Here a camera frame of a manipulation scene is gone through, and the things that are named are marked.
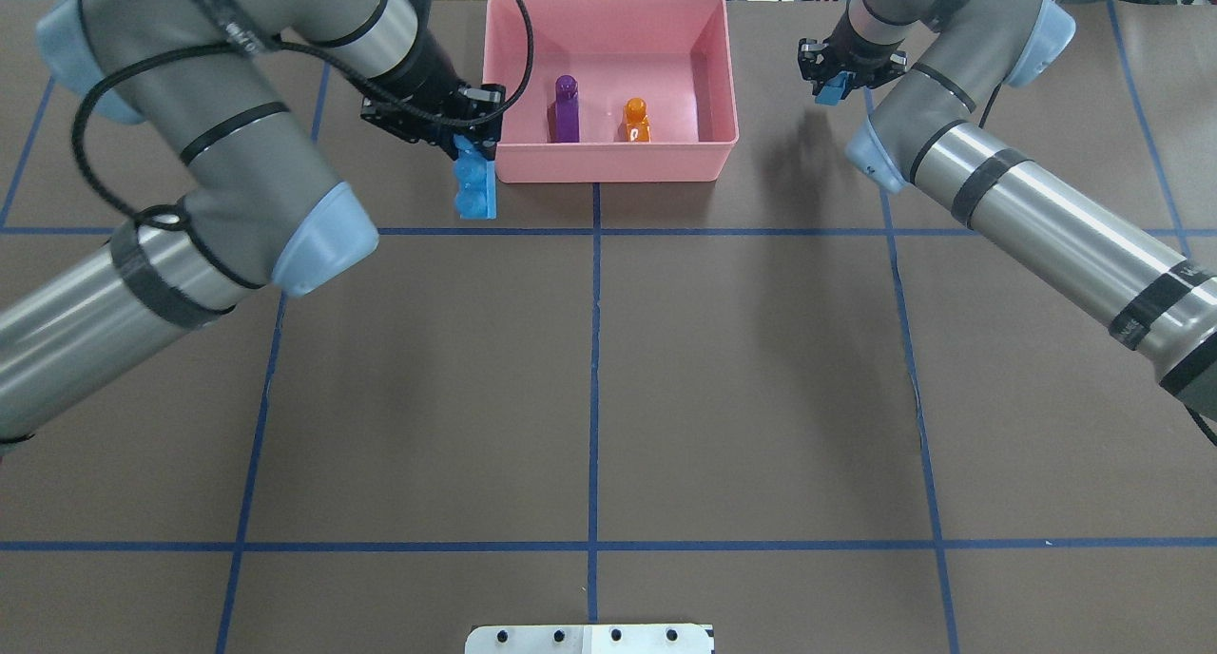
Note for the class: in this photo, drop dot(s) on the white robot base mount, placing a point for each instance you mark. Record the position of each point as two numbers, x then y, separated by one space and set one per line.
592 638

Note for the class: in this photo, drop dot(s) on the long blue studded block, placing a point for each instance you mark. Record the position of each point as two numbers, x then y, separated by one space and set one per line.
477 196

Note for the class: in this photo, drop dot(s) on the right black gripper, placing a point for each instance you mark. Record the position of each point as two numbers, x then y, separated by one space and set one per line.
853 53

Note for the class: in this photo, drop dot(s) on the pink plastic box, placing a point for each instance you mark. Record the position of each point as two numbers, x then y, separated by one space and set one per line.
674 54

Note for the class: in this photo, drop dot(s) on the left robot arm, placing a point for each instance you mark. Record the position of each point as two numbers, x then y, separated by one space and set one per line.
266 207

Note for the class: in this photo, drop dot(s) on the orange block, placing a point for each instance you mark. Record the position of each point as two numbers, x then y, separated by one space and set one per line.
636 123

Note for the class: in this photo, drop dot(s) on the small blue block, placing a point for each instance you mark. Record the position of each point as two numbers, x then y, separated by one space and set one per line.
833 90

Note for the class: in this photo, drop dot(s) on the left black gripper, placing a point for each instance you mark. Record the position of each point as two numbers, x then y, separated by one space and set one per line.
425 79

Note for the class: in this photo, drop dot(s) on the purple block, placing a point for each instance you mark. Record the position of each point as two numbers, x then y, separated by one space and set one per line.
566 111

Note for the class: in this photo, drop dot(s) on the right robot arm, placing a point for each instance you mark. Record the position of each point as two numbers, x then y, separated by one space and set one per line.
939 59

